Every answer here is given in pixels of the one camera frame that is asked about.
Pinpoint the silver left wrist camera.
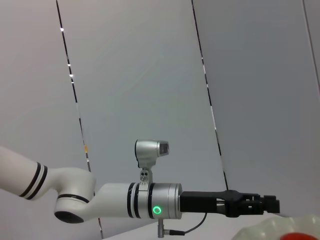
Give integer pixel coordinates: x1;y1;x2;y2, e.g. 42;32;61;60
134;139;170;187

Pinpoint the pale green wavy fruit plate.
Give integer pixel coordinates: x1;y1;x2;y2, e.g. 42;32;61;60
231;214;320;240

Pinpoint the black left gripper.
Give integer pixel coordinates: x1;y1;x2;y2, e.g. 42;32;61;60
179;189;281;218

